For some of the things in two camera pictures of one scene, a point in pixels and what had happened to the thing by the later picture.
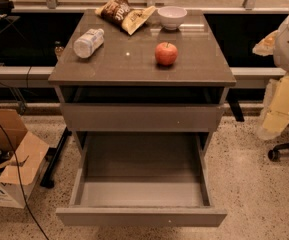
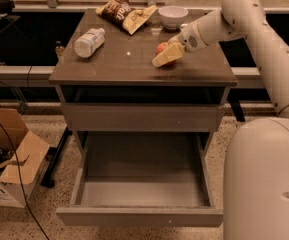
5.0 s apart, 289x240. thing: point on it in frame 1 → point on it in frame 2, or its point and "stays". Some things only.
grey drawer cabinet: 141,71 stays
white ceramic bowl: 171,17 stays
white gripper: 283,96 → 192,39
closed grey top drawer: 142,117 stays
